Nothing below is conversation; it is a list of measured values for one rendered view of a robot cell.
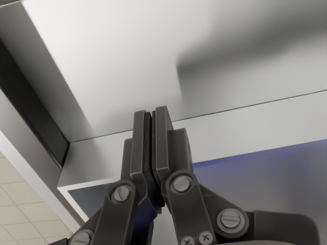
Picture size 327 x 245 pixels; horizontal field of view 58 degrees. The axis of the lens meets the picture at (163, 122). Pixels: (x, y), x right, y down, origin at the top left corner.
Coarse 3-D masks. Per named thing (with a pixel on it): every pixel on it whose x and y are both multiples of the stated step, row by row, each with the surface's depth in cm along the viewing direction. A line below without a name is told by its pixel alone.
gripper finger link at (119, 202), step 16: (112, 192) 12; (128, 192) 11; (112, 208) 11; (128, 208) 11; (112, 224) 10; (128, 224) 10; (96, 240) 10; (112, 240) 10; (128, 240) 10; (144, 240) 12
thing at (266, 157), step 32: (320, 96) 16; (192, 128) 17; (224, 128) 16; (256, 128) 16; (288, 128) 15; (320, 128) 15; (96, 160) 17; (192, 160) 15; (224, 160) 15; (256, 160) 20; (288, 160) 20; (320, 160) 20; (64, 192) 17; (96, 192) 20; (224, 192) 22; (256, 192) 23; (288, 192) 23; (320, 192) 23; (160, 224) 25; (320, 224) 26
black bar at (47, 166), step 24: (0, 48) 14; (0, 72) 14; (0, 96) 14; (24, 96) 15; (0, 120) 15; (24, 120) 15; (48, 120) 17; (24, 144) 16; (48, 144) 17; (48, 168) 18; (72, 216) 21
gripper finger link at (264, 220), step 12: (252, 216) 10; (264, 216) 10; (276, 216) 10; (288, 216) 10; (300, 216) 10; (252, 228) 10; (264, 228) 10; (276, 228) 10; (288, 228) 10; (300, 228) 10; (312, 228) 9; (252, 240) 10; (276, 240) 9; (288, 240) 9; (300, 240) 9; (312, 240) 9
